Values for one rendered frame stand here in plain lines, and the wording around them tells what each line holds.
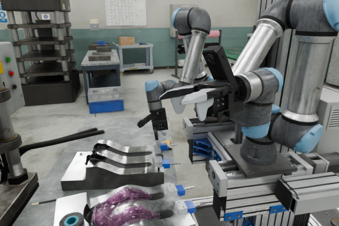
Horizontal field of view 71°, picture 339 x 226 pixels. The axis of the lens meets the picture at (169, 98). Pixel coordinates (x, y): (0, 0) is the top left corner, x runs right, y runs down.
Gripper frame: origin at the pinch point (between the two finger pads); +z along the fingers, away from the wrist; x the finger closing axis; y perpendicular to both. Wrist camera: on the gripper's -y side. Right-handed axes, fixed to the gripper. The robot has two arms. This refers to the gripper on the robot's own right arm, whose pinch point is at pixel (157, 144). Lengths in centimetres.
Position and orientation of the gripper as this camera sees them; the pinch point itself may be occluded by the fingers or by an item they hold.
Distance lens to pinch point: 133.7
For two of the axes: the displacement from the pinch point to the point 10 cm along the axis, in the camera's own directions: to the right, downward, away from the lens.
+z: 1.5, 9.7, 2.0
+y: 9.9, -1.5, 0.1
